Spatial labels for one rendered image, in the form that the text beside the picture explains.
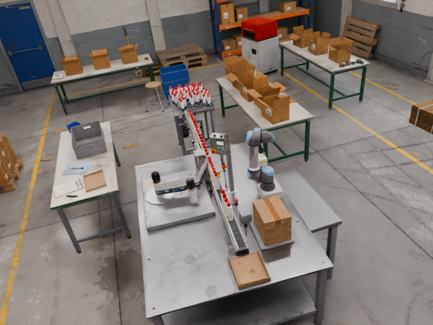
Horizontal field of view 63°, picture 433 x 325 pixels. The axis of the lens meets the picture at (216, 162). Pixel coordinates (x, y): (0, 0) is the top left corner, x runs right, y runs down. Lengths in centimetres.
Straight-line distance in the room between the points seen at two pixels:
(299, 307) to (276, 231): 81
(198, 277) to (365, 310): 171
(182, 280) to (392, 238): 258
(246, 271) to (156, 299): 74
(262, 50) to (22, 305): 682
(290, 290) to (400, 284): 115
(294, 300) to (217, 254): 90
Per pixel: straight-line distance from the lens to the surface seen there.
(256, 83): 558
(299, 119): 515
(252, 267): 302
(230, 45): 1044
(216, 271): 302
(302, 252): 314
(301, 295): 362
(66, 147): 543
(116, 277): 435
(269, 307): 354
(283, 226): 305
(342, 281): 406
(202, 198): 363
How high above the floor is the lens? 317
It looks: 34 degrees down
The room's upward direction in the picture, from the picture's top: 7 degrees counter-clockwise
